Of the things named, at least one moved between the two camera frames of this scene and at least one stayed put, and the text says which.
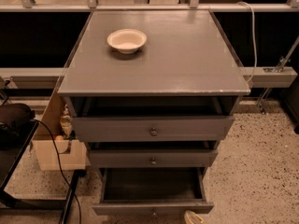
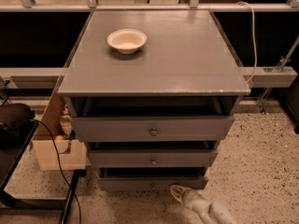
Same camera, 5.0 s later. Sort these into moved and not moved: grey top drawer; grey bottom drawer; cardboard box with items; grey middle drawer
Moved: grey bottom drawer
Not moved: cardboard box with items; grey top drawer; grey middle drawer
